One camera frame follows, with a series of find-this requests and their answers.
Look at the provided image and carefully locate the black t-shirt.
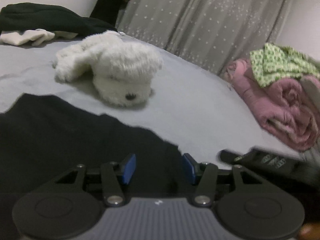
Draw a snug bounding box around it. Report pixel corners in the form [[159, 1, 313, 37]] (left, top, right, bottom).
[[1, 94, 194, 239]]

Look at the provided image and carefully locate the person's right hand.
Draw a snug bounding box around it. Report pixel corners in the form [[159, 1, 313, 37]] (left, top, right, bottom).
[[298, 223, 320, 240]]

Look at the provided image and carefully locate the folded pink quilt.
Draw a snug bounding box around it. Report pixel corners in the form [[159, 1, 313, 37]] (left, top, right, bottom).
[[222, 58, 319, 152]]

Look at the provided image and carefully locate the pink grey pillow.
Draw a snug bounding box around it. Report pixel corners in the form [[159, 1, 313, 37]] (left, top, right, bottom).
[[300, 75, 320, 110]]

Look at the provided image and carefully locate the green patterned cloth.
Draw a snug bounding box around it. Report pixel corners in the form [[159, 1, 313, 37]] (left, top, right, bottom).
[[249, 43, 319, 88]]

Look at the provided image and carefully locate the white plush dog toy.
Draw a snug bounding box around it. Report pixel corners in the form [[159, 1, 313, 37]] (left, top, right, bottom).
[[53, 30, 163, 107]]

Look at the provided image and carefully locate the grey dotted curtain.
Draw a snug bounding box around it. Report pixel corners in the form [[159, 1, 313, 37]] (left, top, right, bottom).
[[117, 0, 293, 75]]

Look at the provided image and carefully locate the white cloth by black garment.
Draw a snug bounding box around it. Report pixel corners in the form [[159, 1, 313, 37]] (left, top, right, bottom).
[[1, 29, 78, 47]]

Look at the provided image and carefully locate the hanging black coat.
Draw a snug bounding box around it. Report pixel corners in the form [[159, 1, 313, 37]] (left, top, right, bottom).
[[90, 0, 123, 26]]

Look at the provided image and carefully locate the black garment on bed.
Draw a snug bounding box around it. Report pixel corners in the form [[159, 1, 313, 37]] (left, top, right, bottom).
[[1, 3, 117, 37]]

